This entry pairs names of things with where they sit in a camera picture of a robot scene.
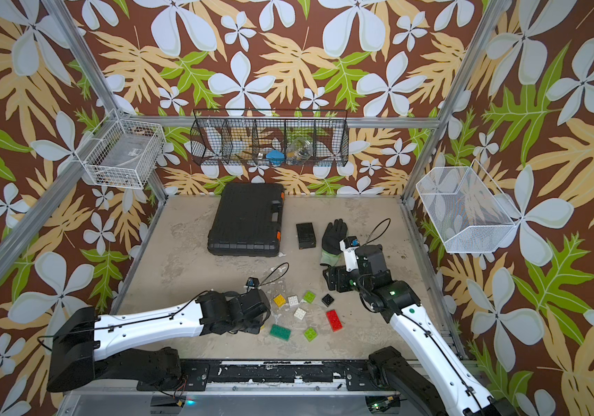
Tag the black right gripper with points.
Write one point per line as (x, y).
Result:
(334, 270)

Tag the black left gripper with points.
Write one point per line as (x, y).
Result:
(260, 320)

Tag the yellow lego brick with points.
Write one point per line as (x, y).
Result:
(279, 301)

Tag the black lego brick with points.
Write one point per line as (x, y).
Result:
(327, 300)

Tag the dark green lego brick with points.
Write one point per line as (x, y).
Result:
(280, 332)

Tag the red lego brick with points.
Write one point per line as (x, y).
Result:
(334, 320)

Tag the white lego brick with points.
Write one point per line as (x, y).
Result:
(300, 314)
(293, 301)

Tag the lime green lego brick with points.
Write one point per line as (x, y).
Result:
(310, 334)
(309, 297)

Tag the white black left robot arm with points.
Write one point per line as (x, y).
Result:
(89, 346)

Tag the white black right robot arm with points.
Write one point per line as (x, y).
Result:
(444, 386)

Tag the lime green lego brick front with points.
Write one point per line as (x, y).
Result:
(310, 334)

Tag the black green work glove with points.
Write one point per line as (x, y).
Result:
(335, 232)

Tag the small black battery box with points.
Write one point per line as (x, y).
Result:
(306, 236)

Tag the black plastic tool case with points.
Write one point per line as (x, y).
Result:
(248, 221)

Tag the white mesh basket right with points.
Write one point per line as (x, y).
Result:
(468, 209)

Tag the clear plastic in basket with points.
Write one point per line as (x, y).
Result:
(299, 150)

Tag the blue object in basket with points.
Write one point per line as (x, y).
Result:
(275, 158)

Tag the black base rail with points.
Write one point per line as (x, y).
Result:
(203, 375)

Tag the black wire basket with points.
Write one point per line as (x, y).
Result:
(246, 138)

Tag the white wire basket left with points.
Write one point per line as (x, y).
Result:
(124, 153)

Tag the aluminium frame post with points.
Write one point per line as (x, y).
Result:
(473, 54)

